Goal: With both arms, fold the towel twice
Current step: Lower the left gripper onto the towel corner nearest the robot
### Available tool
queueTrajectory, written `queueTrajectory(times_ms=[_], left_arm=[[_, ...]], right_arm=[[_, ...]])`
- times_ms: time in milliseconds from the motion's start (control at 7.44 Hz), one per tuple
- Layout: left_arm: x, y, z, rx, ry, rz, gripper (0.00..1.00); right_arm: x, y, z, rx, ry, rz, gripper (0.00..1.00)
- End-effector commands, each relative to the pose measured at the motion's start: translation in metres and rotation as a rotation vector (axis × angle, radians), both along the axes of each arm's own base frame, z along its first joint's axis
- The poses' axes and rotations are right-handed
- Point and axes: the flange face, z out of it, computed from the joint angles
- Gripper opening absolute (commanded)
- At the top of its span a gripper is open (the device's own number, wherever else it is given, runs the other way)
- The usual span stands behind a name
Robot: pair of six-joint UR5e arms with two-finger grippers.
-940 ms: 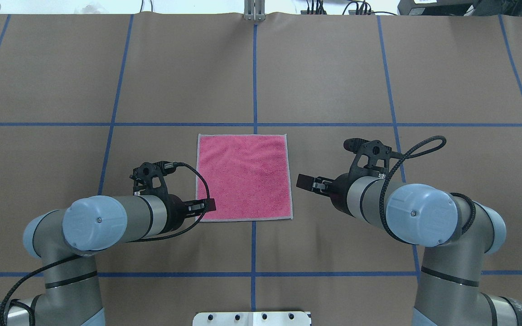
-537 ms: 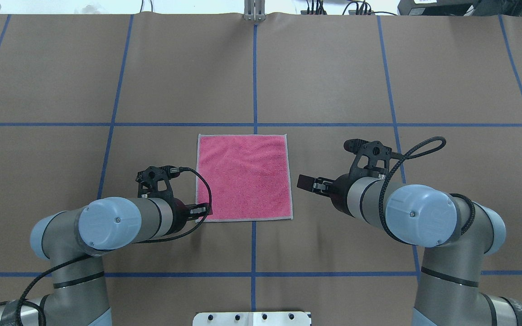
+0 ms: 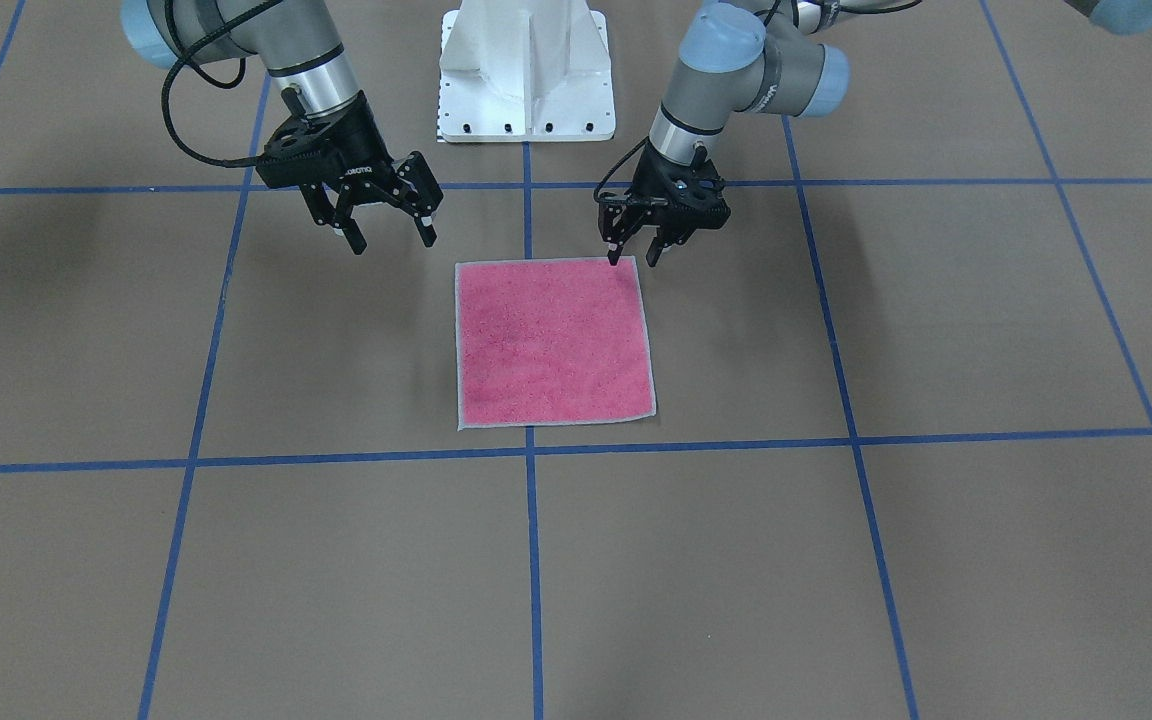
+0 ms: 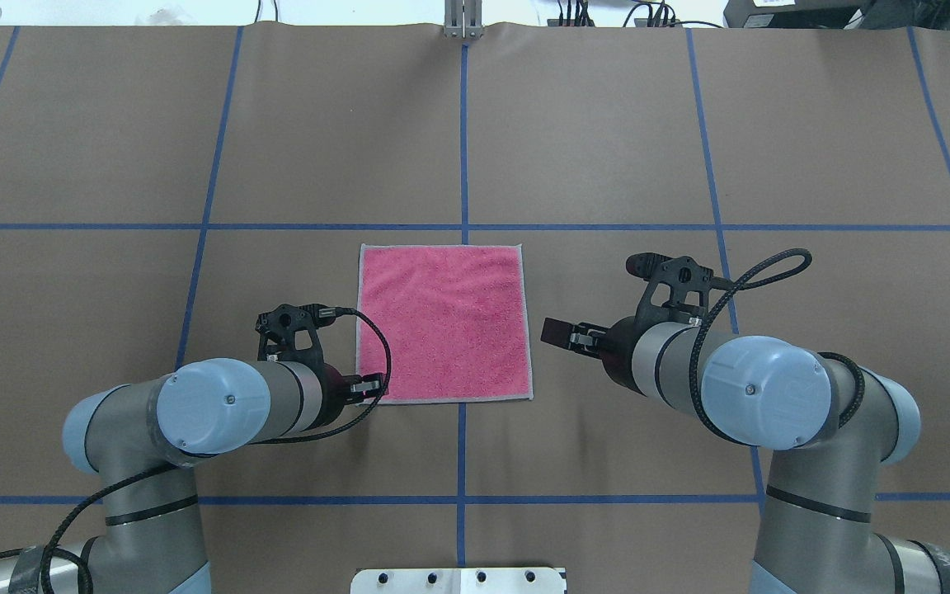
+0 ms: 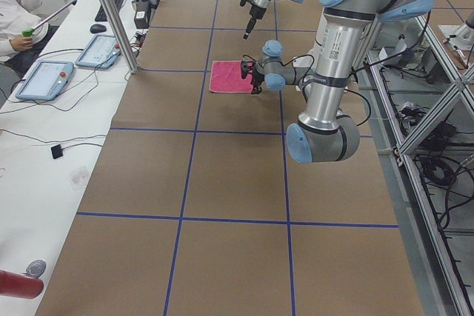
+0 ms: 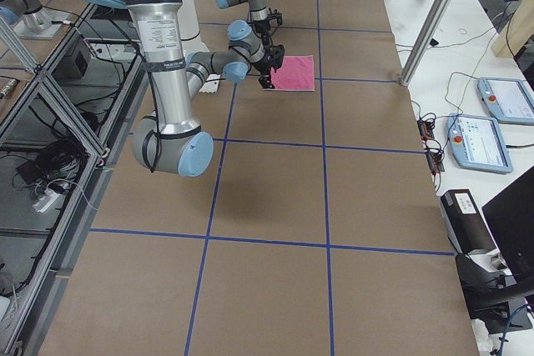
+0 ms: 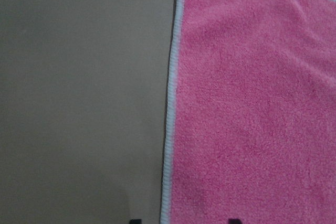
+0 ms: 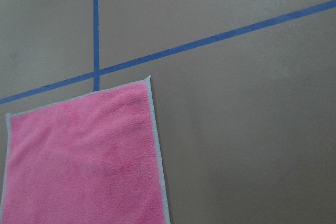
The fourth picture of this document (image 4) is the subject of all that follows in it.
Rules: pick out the white base plate bolts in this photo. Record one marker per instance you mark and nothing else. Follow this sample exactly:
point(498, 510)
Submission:
point(461, 580)

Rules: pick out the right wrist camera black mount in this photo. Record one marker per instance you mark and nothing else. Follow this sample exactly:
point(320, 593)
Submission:
point(677, 289)

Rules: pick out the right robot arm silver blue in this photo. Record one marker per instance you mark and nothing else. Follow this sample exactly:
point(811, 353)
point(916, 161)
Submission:
point(830, 426)

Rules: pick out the pink towel white edging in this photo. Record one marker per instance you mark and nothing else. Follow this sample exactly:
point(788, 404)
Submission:
point(456, 320)

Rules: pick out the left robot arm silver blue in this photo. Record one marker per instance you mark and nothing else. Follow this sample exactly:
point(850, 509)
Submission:
point(141, 532)

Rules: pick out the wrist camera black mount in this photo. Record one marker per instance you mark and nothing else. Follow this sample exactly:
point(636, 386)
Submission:
point(290, 333)
point(677, 289)

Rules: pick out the black box white label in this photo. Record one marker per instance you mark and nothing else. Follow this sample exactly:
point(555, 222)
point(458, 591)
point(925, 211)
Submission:
point(790, 14)

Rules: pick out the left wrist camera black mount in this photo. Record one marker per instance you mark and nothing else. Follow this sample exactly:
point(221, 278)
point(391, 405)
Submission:
point(290, 333)

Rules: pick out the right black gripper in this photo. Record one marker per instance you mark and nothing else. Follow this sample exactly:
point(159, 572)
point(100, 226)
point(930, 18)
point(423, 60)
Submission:
point(618, 350)

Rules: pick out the aluminium frame post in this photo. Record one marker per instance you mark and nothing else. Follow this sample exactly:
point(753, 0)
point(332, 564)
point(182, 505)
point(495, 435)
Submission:
point(463, 19)

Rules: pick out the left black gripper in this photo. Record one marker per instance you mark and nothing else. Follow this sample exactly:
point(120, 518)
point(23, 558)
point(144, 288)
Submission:
point(331, 394)

